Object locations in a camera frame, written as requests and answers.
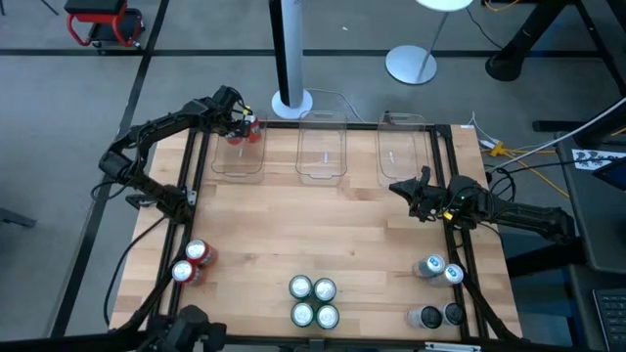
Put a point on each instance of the black desk leg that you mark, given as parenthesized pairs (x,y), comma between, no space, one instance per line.
(508,63)

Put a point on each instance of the black keyboard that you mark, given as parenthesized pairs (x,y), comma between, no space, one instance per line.
(613,318)

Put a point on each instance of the silver blue slim can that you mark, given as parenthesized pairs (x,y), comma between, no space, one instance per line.
(452,274)
(433,264)

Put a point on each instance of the clear plastic bin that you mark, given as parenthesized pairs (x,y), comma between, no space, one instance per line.
(323,171)
(244,166)
(398,146)

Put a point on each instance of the grey chair leg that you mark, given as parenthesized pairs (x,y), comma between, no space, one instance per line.
(17,218)

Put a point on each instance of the black desk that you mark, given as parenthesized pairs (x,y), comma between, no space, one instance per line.
(596,230)

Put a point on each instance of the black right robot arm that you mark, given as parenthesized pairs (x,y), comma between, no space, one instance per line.
(528,215)

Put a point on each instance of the white power strip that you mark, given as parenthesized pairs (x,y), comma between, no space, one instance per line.
(486,144)

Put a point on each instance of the black aluminium table frame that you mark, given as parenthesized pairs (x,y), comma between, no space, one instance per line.
(281,125)

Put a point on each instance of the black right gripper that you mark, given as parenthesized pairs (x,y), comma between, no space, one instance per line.
(435,200)

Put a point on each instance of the paper with black markers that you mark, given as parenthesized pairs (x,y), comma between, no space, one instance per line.
(594,159)

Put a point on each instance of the green Sprite soda can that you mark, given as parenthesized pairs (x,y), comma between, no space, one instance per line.
(302,314)
(325,290)
(327,317)
(300,287)

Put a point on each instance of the red black rolling stool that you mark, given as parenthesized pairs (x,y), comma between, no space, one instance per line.
(98,7)

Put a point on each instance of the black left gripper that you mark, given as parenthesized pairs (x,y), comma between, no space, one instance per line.
(225,105)

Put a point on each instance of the black silver floor column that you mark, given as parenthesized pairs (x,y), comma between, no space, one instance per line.
(293,49)

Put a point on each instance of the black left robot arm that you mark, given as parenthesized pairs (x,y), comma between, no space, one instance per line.
(115,166)

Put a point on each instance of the dark tablet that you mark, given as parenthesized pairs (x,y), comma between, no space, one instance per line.
(618,176)

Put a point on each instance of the silver metal bracket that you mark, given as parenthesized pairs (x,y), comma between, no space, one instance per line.
(452,347)

